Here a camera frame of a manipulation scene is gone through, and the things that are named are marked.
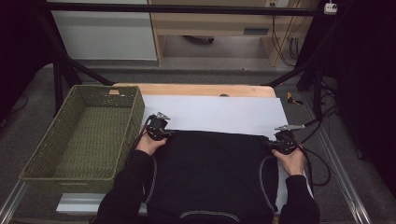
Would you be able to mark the white cabinet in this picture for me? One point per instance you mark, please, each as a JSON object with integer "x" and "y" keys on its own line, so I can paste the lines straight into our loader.
{"x": 106, "y": 37}

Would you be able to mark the white power adapter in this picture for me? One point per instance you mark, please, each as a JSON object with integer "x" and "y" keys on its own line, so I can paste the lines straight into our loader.
{"x": 330, "y": 8}

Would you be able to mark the black shirt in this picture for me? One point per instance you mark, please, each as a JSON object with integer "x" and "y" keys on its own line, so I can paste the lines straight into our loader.
{"x": 211, "y": 174}

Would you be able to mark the black object under desk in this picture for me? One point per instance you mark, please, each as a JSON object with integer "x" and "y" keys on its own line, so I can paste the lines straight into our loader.
{"x": 199, "y": 39}

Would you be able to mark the light wooden desk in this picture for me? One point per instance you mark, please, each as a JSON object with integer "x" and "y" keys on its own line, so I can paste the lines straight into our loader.
{"x": 211, "y": 21}

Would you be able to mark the black metal crossbar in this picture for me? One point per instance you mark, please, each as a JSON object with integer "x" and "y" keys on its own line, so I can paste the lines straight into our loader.
{"x": 186, "y": 8}

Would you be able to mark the yellow black tape piece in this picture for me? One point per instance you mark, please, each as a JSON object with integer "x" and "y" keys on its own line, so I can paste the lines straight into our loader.
{"x": 292, "y": 98}

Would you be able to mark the aluminium rail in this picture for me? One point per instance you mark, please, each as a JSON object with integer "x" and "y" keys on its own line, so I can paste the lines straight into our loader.
{"x": 345, "y": 186}
{"x": 11, "y": 205}

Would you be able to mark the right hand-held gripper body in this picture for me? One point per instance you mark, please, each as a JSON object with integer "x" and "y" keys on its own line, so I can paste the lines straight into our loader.
{"x": 286, "y": 143}

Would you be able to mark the wooden table edge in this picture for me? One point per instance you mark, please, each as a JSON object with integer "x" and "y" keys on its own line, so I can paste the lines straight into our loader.
{"x": 193, "y": 89}

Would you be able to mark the black metal stand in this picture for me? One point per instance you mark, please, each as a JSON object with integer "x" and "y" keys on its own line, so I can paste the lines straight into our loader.
{"x": 317, "y": 90}
{"x": 57, "y": 84}

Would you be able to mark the person's left hand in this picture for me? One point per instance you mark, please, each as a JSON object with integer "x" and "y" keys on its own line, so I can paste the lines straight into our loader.
{"x": 148, "y": 146}

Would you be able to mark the green woven basket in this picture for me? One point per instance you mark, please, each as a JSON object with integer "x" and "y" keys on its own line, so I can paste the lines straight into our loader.
{"x": 90, "y": 140}

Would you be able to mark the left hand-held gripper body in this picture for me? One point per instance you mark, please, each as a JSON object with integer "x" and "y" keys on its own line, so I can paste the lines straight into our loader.
{"x": 155, "y": 126}

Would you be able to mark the person's right hand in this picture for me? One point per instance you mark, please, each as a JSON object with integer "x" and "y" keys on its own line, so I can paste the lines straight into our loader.
{"x": 292, "y": 163}

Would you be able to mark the black curtain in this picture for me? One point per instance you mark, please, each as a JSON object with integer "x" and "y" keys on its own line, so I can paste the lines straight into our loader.
{"x": 18, "y": 46}
{"x": 370, "y": 77}

